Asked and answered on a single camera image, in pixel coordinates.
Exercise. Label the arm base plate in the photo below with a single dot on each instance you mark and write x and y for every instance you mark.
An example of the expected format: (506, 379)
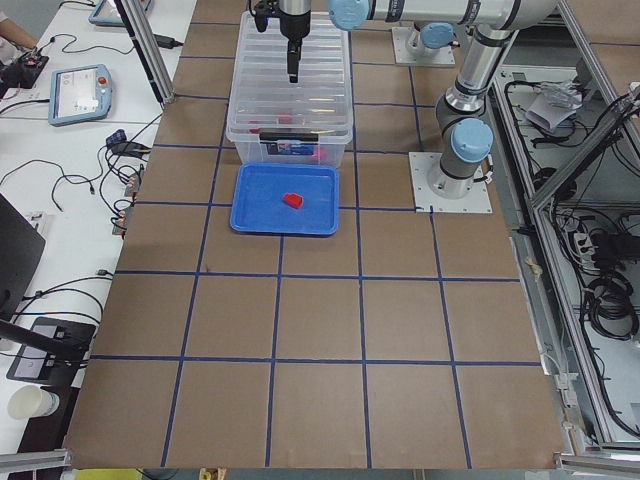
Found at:
(442, 59)
(435, 192)

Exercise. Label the aluminium frame post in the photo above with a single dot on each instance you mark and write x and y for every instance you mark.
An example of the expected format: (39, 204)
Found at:
(140, 33)

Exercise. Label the near blue teach pendant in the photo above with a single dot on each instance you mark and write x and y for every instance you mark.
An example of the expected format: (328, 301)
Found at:
(79, 94)

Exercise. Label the black monitor stand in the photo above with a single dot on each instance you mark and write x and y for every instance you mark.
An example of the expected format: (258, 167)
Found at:
(52, 351)

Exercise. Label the white paper cup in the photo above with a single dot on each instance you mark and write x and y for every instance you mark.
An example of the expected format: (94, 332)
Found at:
(32, 402)

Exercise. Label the clear plastic storage box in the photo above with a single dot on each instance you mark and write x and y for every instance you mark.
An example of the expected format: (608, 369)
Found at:
(320, 102)

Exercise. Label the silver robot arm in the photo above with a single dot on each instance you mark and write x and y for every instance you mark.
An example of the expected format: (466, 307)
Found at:
(467, 140)
(427, 38)

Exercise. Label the blue plastic tray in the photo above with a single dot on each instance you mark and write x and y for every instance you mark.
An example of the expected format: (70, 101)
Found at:
(258, 207)

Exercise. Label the red block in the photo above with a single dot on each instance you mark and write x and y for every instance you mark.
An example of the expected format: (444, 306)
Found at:
(293, 200)
(284, 118)
(320, 155)

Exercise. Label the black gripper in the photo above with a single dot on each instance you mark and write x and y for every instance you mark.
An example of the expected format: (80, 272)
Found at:
(294, 28)

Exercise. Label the black power adapter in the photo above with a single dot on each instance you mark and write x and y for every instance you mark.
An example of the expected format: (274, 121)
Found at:
(167, 42)

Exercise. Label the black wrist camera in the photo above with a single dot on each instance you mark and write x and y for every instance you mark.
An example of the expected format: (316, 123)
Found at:
(262, 11)

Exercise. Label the red block in box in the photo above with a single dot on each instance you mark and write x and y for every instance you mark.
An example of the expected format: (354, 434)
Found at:
(320, 155)
(284, 118)

